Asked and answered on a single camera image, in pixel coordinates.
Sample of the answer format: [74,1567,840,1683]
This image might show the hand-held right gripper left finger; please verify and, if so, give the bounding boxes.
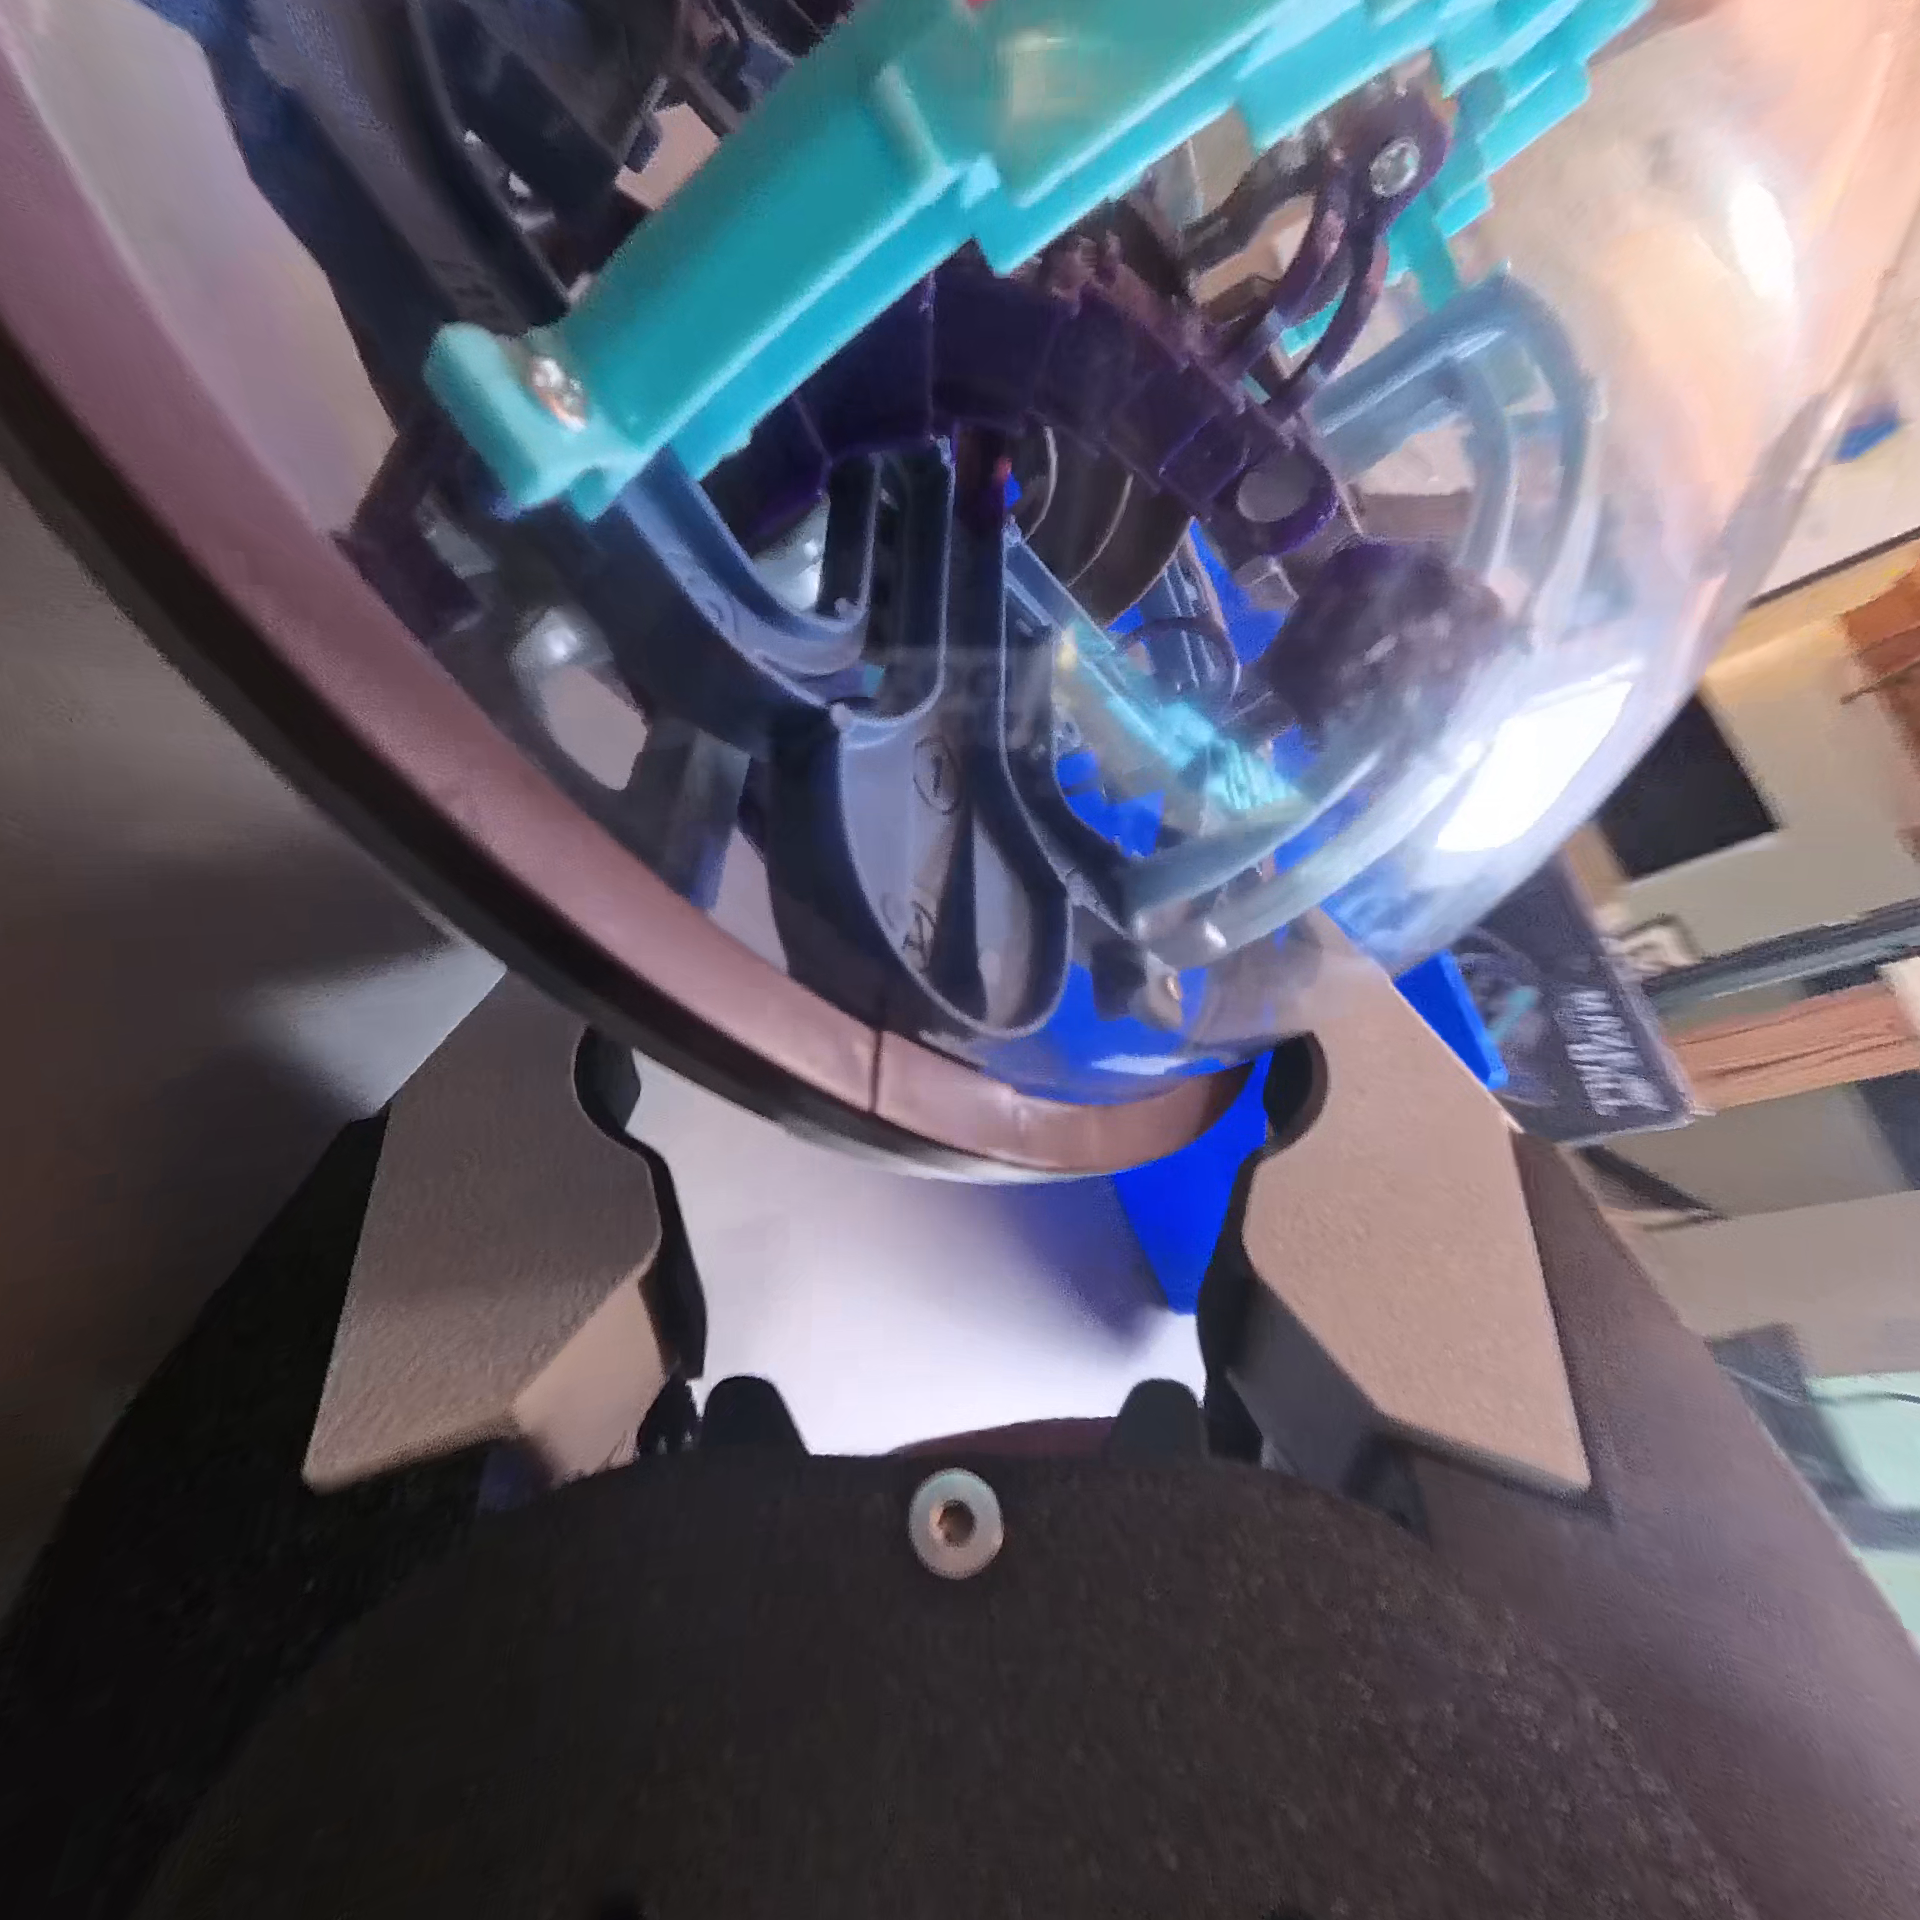
[306,977,698,1495]

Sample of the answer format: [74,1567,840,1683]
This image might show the blue plastic bin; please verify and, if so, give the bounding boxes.
[1110,931,1501,1309]

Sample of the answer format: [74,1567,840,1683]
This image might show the dark blue cardboard box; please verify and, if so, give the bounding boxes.
[1485,871,1698,1143]

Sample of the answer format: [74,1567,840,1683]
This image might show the clear plastic maze ball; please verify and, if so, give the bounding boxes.
[0,0,1920,1179]

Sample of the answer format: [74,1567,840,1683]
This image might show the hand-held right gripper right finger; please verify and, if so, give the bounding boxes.
[1199,967,1592,1497]

